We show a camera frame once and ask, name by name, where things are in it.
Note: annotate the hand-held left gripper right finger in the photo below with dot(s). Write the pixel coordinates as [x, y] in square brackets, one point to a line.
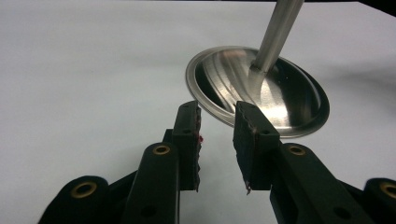
[252, 149]

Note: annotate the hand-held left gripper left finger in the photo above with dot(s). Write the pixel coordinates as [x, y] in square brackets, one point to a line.
[186, 146]

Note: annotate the stainless steel utensil rack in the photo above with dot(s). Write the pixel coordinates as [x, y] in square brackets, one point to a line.
[280, 93]

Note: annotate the pale blue table mat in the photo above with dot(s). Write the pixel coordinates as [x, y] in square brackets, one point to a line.
[77, 77]

